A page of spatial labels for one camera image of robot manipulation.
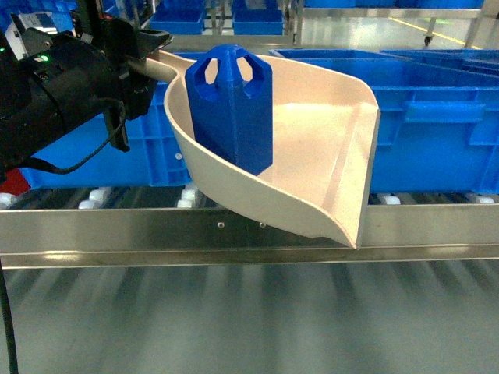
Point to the steel shelf rack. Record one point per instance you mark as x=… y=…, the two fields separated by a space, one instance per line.
x=51 y=228

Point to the blue plastic block part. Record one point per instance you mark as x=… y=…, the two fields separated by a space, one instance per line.
x=230 y=93

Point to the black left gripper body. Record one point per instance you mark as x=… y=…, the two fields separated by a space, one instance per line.
x=59 y=84

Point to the large blue crate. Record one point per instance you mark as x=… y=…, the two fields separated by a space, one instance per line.
x=154 y=158
x=438 y=127

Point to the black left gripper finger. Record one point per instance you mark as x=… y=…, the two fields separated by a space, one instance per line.
x=137 y=93
x=122 y=40

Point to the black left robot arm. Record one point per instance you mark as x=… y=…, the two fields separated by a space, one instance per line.
x=87 y=28

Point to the large blue crate left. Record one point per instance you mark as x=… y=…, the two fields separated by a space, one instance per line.
x=154 y=158

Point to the beige plastic dustpan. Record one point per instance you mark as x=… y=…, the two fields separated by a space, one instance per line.
x=325 y=136

